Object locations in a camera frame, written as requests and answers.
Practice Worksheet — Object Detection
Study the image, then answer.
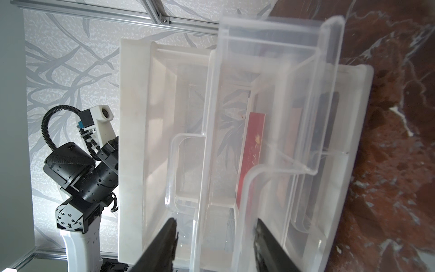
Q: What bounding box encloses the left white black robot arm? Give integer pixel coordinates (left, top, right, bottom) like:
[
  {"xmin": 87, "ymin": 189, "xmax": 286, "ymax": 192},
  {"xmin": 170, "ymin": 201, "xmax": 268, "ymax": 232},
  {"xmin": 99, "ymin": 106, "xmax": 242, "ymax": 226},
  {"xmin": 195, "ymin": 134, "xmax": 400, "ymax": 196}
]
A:
[{"xmin": 41, "ymin": 105, "xmax": 119, "ymax": 272}]

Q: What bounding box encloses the red item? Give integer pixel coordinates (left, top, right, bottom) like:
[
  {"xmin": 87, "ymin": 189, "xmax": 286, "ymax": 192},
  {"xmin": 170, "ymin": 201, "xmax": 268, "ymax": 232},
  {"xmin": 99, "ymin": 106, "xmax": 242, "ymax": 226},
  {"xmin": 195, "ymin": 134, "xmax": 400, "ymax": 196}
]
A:
[{"xmin": 236, "ymin": 112, "xmax": 266, "ymax": 209}]

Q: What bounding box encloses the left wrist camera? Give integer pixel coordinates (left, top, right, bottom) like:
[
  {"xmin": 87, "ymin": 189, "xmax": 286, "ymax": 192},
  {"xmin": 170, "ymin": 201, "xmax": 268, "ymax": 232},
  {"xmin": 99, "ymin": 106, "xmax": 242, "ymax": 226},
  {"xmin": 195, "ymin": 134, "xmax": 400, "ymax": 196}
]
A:
[{"xmin": 78, "ymin": 105, "xmax": 116, "ymax": 147}]

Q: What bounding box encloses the white plastic drawer organizer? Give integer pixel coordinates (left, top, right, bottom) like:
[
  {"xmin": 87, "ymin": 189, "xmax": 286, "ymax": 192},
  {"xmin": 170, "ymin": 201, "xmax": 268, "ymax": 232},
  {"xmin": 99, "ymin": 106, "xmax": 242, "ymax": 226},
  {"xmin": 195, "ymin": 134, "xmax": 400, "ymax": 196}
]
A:
[{"xmin": 118, "ymin": 40, "xmax": 374, "ymax": 272}]

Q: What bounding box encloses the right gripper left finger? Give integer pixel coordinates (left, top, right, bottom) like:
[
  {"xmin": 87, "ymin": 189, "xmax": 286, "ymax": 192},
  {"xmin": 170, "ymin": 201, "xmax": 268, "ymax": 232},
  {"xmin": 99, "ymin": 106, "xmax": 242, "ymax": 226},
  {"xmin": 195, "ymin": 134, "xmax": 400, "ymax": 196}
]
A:
[{"xmin": 130, "ymin": 218, "xmax": 179, "ymax": 272}]

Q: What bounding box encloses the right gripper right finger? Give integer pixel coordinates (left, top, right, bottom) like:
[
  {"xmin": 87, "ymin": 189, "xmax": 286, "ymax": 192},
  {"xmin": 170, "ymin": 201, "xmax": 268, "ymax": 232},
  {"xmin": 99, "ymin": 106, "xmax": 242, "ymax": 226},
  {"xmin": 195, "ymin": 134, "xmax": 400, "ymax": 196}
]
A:
[{"xmin": 254, "ymin": 218, "xmax": 300, "ymax": 272}]

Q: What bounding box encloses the clear plastic drawer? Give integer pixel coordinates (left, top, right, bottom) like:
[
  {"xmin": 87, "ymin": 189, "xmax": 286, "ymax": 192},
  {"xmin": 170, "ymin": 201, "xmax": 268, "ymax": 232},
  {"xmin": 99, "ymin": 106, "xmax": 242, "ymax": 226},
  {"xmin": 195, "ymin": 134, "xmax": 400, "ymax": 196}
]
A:
[
  {"xmin": 165, "ymin": 49, "xmax": 234, "ymax": 272},
  {"xmin": 200, "ymin": 15, "xmax": 346, "ymax": 272}
]

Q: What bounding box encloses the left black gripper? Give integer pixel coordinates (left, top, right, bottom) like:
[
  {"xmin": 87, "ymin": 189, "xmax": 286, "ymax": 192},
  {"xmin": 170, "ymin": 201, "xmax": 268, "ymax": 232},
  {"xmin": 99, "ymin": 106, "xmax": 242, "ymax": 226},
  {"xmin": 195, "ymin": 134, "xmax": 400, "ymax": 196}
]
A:
[{"xmin": 98, "ymin": 137, "xmax": 119, "ymax": 170}]

